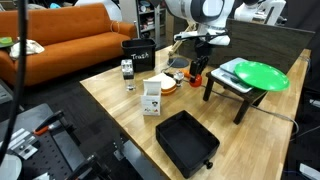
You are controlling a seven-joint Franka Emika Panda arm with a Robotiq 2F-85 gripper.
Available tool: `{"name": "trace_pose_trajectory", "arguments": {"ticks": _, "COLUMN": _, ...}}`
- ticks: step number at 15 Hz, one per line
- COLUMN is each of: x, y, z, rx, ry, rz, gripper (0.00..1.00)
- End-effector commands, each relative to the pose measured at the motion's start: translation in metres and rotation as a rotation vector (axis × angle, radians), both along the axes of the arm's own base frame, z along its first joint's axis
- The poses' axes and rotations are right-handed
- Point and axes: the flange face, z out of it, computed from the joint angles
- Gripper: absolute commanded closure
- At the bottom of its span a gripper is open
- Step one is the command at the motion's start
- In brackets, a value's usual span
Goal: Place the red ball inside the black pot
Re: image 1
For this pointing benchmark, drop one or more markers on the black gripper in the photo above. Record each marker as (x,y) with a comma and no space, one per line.
(203,51)

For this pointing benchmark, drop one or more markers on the red ball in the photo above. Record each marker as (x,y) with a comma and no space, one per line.
(196,81)

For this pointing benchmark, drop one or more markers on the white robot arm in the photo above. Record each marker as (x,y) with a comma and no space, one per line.
(209,15)

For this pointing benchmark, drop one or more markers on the black square pot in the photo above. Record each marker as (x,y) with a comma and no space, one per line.
(188,144)

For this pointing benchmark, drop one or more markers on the orange toy carrot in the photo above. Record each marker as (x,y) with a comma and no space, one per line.
(186,73)

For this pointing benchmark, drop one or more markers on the small silver glass cup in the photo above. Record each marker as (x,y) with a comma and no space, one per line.
(178,76)

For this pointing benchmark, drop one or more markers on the grey desk lamp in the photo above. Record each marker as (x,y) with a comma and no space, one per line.
(176,61)

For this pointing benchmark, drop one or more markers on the white kitchen scale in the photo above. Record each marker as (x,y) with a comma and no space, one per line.
(225,73)

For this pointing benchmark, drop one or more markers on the toy bread slices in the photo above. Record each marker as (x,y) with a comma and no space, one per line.
(168,84)

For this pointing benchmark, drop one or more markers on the black trash bin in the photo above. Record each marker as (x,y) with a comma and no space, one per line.
(141,52)

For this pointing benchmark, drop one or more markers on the small white carton box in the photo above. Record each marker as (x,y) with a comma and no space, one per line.
(151,98)

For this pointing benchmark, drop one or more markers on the dark wooden back board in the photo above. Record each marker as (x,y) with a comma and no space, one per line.
(274,45)

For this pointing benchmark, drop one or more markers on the green plate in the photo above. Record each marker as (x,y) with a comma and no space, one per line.
(262,76)

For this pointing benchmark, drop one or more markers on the clear pepper grinder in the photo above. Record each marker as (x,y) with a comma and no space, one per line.
(128,74)

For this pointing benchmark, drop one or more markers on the orange sofa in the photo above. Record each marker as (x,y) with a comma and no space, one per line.
(73,38)

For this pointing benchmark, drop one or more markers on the orange handled clamp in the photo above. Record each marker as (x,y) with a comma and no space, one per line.
(44,126)

